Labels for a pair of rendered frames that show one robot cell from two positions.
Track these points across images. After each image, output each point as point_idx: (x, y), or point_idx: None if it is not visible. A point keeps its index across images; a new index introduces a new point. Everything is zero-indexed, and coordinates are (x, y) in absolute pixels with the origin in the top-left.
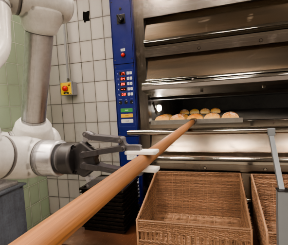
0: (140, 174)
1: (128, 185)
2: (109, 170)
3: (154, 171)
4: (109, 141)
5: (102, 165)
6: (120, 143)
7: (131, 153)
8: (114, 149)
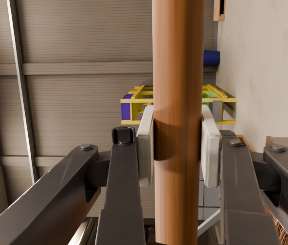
0: (227, 130)
1: None
2: (243, 178)
3: (205, 105)
4: (72, 170)
5: (223, 222)
6: (101, 158)
7: (145, 126)
8: (123, 159)
